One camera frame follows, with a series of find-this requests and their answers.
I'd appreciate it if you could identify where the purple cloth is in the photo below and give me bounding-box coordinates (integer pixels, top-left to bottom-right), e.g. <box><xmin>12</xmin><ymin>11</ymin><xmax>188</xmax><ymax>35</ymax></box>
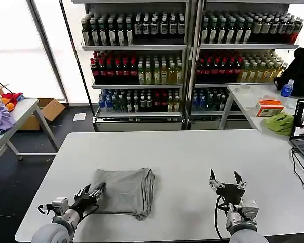
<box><xmin>0</xmin><ymin>101</ymin><xmax>16</xmax><ymax>132</ymax></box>

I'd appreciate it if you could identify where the black bag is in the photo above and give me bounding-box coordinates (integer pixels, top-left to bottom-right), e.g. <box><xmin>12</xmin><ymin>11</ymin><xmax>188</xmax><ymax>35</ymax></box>
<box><xmin>273</xmin><ymin>47</ymin><xmax>304</xmax><ymax>97</ymax></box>

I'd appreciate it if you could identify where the grey side table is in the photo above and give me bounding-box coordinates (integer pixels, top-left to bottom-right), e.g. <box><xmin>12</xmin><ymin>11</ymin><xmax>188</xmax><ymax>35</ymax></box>
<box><xmin>0</xmin><ymin>98</ymin><xmax>59</xmax><ymax>169</ymax></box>

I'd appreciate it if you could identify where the white desk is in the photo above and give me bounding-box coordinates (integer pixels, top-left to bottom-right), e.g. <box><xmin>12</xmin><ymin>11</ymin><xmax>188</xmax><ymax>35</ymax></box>
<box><xmin>218</xmin><ymin>84</ymin><xmax>304</xmax><ymax>139</ymax></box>

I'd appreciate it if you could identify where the black laptop cable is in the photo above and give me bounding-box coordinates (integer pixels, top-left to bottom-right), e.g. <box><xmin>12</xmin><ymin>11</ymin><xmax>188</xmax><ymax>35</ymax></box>
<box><xmin>290</xmin><ymin>148</ymin><xmax>304</xmax><ymax>199</ymax></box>

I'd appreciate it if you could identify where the shelf with bottles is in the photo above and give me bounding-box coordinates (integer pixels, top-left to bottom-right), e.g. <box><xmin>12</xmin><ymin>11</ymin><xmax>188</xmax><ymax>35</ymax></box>
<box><xmin>70</xmin><ymin>0</ymin><xmax>193</xmax><ymax>132</ymax></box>
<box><xmin>187</xmin><ymin>0</ymin><xmax>304</xmax><ymax>130</ymax></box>

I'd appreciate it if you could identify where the black slim pole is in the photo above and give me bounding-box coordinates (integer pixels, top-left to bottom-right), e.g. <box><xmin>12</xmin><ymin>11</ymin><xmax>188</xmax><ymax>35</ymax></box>
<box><xmin>58</xmin><ymin>0</ymin><xmax>95</xmax><ymax>112</ymax></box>

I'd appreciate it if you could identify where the grey window frame post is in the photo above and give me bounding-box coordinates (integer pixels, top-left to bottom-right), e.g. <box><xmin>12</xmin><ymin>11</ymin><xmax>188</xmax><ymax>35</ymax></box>
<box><xmin>26</xmin><ymin>0</ymin><xmax>69</xmax><ymax>103</ymax></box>

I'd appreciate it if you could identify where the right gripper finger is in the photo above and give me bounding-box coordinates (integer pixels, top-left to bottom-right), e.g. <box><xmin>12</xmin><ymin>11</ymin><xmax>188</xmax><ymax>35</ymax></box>
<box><xmin>208</xmin><ymin>169</ymin><xmax>225</xmax><ymax>193</ymax></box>
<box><xmin>233</xmin><ymin>170</ymin><xmax>247</xmax><ymax>190</ymax></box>

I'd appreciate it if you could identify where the grey printed t-shirt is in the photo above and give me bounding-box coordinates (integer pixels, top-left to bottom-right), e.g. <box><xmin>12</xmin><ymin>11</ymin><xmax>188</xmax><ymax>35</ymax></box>
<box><xmin>90</xmin><ymin>168</ymin><xmax>157</xmax><ymax>221</ymax></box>

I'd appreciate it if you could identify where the black thin cable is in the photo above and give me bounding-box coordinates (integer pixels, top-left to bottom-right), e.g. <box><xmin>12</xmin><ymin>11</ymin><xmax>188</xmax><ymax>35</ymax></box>
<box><xmin>0</xmin><ymin>77</ymin><xmax>14</xmax><ymax>95</ymax></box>

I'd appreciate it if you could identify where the brown cardboard box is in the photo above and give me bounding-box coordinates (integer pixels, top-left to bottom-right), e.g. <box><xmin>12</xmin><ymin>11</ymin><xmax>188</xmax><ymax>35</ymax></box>
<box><xmin>20</xmin><ymin>98</ymin><xmax>66</xmax><ymax>131</ymax></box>

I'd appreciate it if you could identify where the green cloth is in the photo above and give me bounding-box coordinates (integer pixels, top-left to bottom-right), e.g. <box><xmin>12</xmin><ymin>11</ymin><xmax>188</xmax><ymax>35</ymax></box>
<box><xmin>263</xmin><ymin>112</ymin><xmax>294</xmax><ymax>136</ymax></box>

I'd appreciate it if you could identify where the blue water bottle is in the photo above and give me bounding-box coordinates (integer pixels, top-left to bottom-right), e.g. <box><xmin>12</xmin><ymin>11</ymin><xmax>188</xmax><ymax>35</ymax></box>
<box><xmin>280</xmin><ymin>79</ymin><xmax>295</xmax><ymax>98</ymax></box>

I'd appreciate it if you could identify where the orange tissue box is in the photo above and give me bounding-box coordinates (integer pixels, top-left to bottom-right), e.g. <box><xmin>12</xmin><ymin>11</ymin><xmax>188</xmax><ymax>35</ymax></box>
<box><xmin>256</xmin><ymin>99</ymin><xmax>285</xmax><ymax>117</ymax></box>

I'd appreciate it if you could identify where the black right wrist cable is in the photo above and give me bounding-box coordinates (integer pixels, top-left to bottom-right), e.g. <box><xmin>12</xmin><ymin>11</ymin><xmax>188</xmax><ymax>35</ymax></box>
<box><xmin>214</xmin><ymin>195</ymin><xmax>234</xmax><ymax>240</ymax></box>

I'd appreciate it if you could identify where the white paper sheet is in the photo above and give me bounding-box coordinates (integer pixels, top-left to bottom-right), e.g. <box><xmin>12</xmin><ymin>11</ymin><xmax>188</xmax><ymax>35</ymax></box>
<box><xmin>72</xmin><ymin>112</ymin><xmax>87</xmax><ymax>122</ymax></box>

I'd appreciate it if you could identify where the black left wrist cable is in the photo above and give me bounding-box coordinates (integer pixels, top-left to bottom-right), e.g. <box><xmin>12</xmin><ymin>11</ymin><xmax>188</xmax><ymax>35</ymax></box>
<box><xmin>37</xmin><ymin>204</ymin><xmax>100</xmax><ymax>221</ymax></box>

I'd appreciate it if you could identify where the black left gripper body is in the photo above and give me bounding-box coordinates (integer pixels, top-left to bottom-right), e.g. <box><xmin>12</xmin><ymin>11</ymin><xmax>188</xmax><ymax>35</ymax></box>
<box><xmin>70</xmin><ymin>194</ymin><xmax>97</xmax><ymax>216</ymax></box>

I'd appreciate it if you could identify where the red cloth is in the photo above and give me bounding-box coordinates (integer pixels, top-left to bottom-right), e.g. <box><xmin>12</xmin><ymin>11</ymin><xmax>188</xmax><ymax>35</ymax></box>
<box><xmin>1</xmin><ymin>92</ymin><xmax>25</xmax><ymax>107</ymax></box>

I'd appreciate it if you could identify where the orange cloth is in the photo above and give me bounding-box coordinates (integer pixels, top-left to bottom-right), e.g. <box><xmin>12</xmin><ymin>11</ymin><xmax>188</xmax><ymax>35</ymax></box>
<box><xmin>1</xmin><ymin>97</ymin><xmax>15</xmax><ymax>112</ymax></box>

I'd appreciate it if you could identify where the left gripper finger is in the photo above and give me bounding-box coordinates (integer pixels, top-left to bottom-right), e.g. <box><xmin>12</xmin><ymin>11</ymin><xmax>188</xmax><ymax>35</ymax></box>
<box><xmin>89</xmin><ymin>182</ymin><xmax>107</xmax><ymax>201</ymax></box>
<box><xmin>74</xmin><ymin>184</ymin><xmax>92</xmax><ymax>200</ymax></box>

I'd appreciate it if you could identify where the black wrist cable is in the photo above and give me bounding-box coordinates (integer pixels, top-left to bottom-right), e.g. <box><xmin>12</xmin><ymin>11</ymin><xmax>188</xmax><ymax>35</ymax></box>
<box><xmin>214</xmin><ymin>195</ymin><xmax>234</xmax><ymax>240</ymax></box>
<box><xmin>37</xmin><ymin>204</ymin><xmax>100</xmax><ymax>221</ymax></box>

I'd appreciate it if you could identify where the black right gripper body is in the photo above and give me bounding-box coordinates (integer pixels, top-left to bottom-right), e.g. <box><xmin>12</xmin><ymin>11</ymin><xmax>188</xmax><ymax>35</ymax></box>
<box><xmin>215</xmin><ymin>182</ymin><xmax>245</xmax><ymax>204</ymax></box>

